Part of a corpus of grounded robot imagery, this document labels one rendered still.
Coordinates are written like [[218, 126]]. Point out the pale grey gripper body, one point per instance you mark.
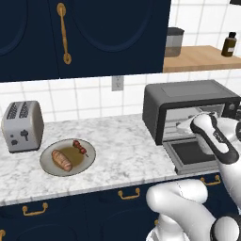
[[185, 125]]

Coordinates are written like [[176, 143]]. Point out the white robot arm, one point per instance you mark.
[[185, 207]]

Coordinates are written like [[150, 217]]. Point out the toaster oven door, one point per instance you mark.
[[188, 153]]

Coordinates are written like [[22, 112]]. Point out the dark grey toaster oven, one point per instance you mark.
[[185, 92]]

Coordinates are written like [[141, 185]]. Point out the toaster oven knob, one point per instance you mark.
[[232, 106]]

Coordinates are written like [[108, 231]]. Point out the red kebab skewer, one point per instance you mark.
[[80, 147]]

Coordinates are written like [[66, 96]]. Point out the navy cupboard door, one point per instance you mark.
[[119, 34], [28, 37]]

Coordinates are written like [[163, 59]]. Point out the brown baguette bread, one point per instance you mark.
[[62, 160]]

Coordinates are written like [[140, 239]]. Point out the silver toaster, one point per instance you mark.
[[23, 128]]

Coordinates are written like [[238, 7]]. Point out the wooden shelf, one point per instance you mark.
[[197, 58]]

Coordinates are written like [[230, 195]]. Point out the navy drawer front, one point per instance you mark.
[[216, 194], [119, 216], [47, 224]]

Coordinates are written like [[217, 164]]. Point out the grey canister with dark lid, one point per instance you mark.
[[173, 42]]

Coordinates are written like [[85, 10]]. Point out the dark brown bottle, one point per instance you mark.
[[229, 45]]

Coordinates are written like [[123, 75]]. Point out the grey round plate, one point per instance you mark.
[[86, 157]]

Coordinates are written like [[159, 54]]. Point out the grey wall outlet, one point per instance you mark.
[[117, 83]]

